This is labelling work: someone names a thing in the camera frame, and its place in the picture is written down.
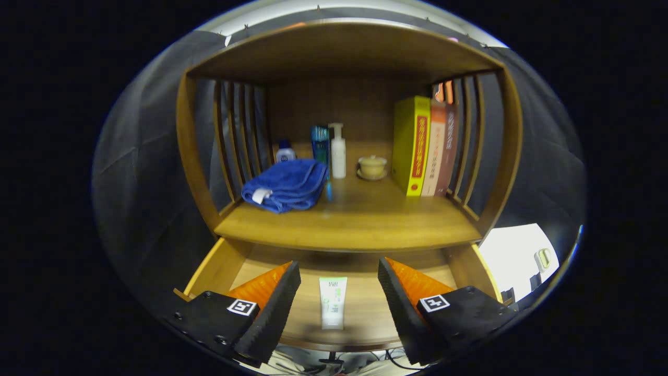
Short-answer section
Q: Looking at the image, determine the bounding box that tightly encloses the wooden cabinet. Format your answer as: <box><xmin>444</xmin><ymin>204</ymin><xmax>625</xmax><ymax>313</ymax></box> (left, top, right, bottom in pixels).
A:
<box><xmin>175</xmin><ymin>20</ymin><xmax>524</xmax><ymax>293</ymax></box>

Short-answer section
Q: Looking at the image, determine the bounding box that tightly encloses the wooden countertop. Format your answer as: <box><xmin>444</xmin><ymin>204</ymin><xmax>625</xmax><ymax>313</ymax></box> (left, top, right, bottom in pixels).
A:
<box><xmin>214</xmin><ymin>138</ymin><xmax>483</xmax><ymax>253</ymax></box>

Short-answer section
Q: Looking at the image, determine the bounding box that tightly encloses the white and green tube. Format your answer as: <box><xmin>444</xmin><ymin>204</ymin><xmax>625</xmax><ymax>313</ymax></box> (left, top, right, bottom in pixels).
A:
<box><xmin>319</xmin><ymin>277</ymin><xmax>348</xmax><ymax>330</ymax></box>

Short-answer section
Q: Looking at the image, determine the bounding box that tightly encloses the white pump bottle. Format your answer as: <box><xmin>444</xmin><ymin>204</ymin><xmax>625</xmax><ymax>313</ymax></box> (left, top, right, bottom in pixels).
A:
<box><xmin>328</xmin><ymin>123</ymin><xmax>347</xmax><ymax>179</ymax></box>

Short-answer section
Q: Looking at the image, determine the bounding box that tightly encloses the teal bottle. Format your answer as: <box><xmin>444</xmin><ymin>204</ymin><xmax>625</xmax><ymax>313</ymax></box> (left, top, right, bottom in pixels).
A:
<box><xmin>311</xmin><ymin>125</ymin><xmax>330</xmax><ymax>181</ymax></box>

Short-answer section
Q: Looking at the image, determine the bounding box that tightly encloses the yellow book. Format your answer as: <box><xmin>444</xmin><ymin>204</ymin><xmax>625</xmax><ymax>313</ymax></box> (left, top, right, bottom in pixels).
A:
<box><xmin>391</xmin><ymin>96</ymin><xmax>432</xmax><ymax>197</ymax></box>

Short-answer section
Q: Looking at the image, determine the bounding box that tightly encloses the blue folded towel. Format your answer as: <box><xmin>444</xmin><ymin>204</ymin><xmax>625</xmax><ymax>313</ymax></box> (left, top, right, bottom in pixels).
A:
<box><xmin>241</xmin><ymin>158</ymin><xmax>329</xmax><ymax>214</ymax></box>

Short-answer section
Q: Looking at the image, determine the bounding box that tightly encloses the white side table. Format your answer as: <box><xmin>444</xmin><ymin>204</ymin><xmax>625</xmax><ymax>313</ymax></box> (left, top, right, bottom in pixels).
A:
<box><xmin>478</xmin><ymin>223</ymin><xmax>560</xmax><ymax>303</ymax></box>

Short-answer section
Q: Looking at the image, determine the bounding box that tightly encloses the wooden drawer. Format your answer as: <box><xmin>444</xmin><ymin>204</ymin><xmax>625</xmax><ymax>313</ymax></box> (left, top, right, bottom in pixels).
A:
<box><xmin>174</xmin><ymin>238</ymin><xmax>515</xmax><ymax>351</ymax></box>

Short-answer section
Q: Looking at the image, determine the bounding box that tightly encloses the brown book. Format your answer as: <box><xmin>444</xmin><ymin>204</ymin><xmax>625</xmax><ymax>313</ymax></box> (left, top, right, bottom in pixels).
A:
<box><xmin>434</xmin><ymin>103</ymin><xmax>460</xmax><ymax>196</ymax></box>

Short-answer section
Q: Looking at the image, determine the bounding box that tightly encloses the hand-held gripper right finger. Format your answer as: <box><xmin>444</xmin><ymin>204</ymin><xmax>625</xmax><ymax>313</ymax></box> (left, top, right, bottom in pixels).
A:
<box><xmin>377</xmin><ymin>257</ymin><xmax>520</xmax><ymax>366</ymax></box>

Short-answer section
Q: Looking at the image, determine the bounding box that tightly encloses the beige lidded teacup with saucer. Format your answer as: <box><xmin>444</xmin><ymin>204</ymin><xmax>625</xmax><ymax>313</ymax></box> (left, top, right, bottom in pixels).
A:
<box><xmin>357</xmin><ymin>155</ymin><xmax>388</xmax><ymax>181</ymax></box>

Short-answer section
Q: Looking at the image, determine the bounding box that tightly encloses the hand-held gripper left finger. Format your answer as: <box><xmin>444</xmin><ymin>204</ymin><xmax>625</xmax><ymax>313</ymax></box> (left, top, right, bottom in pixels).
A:
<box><xmin>166</xmin><ymin>261</ymin><xmax>302</xmax><ymax>369</ymax></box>

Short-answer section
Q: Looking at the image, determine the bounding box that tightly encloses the orange and white book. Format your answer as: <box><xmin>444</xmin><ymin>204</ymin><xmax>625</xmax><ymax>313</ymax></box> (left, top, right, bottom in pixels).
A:
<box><xmin>421</xmin><ymin>99</ymin><xmax>447</xmax><ymax>197</ymax></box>

